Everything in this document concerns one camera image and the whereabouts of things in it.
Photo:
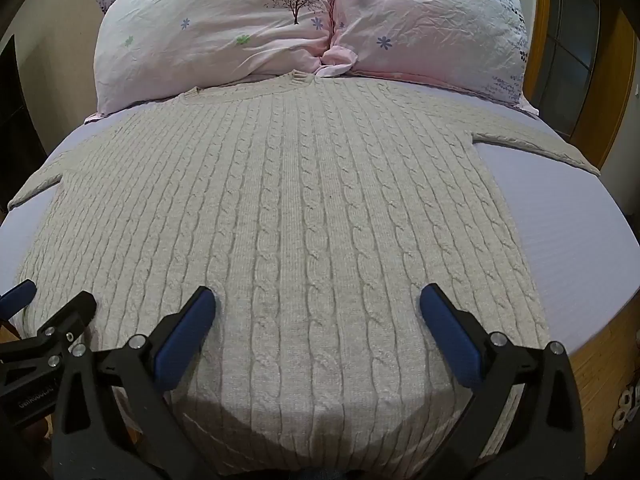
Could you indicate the bed with lavender sheet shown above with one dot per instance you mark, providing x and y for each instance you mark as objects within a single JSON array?
[{"x": 555, "y": 240}]

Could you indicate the white slipper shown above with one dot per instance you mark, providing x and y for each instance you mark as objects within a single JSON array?
[{"x": 626, "y": 406}]

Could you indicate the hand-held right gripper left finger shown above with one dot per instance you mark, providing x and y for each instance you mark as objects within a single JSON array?
[{"x": 186, "y": 340}]

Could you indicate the pink pillow with flower print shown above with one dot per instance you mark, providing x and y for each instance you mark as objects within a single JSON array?
[{"x": 430, "y": 25}]

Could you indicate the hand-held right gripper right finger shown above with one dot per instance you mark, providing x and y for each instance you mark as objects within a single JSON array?
[{"x": 450, "y": 336}]

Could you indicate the pink pillow with tree print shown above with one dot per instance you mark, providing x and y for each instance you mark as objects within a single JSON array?
[{"x": 200, "y": 30}]

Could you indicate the wooden door with glass panes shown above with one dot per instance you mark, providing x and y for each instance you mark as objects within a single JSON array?
[{"x": 595, "y": 60}]

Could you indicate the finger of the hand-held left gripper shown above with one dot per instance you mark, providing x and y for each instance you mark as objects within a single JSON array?
[
  {"x": 70, "y": 316},
  {"x": 16, "y": 298}
]

